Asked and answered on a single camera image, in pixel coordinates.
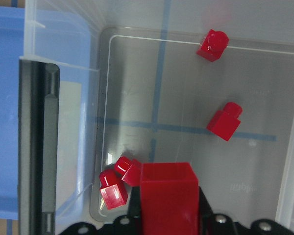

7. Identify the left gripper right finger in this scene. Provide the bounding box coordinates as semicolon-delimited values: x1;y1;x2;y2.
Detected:
198;188;294;235

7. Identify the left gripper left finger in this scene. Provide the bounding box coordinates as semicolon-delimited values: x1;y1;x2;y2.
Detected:
60;187;143;235

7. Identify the clear plastic storage box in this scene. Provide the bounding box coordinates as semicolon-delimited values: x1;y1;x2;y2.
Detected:
25;0;294;235

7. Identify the blue plastic tray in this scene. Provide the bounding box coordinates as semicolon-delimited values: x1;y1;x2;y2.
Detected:
0;7;98;219

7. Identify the black box latch handle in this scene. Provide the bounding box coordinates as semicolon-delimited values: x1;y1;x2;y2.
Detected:
18;59;60;235

